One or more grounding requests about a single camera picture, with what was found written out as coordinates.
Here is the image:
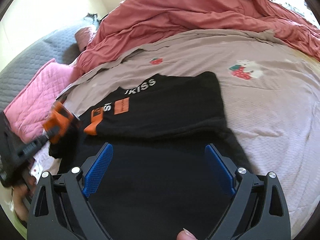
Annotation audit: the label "beige strawberry bear bedsheet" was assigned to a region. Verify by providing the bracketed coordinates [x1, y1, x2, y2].
[57, 29, 319, 239]

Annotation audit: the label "black sweatshirt orange cuffs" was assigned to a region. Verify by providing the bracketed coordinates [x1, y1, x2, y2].
[49, 72, 251, 239]

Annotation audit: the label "left hand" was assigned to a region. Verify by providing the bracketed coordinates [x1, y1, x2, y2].
[12, 174, 36, 222]

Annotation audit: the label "pink quilted blanket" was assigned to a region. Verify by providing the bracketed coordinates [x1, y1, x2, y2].
[4, 59, 80, 142]

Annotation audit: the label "mauve pillow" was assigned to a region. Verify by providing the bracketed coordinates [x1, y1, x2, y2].
[74, 25, 97, 52]

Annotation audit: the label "salmon red duvet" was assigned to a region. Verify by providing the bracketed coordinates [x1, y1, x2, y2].
[76, 0, 319, 74]

